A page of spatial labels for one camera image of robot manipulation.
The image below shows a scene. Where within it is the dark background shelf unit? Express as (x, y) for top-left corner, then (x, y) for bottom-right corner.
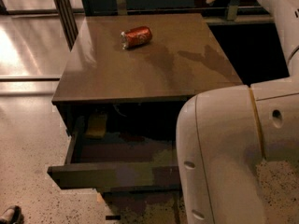
(82, 0), (273, 25)

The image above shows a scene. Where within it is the yellow object inside drawer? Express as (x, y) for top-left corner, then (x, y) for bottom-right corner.
(85, 113), (107, 139)

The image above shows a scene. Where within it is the black shoe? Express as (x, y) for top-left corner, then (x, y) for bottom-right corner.
(0, 205), (23, 224)

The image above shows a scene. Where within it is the dark open top drawer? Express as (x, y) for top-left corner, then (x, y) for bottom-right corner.
(47, 131), (182, 194)

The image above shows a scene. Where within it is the brown drawer cabinet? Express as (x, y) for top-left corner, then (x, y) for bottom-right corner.
(52, 14), (241, 224)

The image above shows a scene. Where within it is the metal window frame post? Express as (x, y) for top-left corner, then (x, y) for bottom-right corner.
(53, 0), (78, 49)

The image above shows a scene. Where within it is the red soda can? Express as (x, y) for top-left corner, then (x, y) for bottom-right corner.
(121, 26), (152, 49)

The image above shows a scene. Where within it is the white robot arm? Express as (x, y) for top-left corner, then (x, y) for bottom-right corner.
(176, 0), (299, 224)

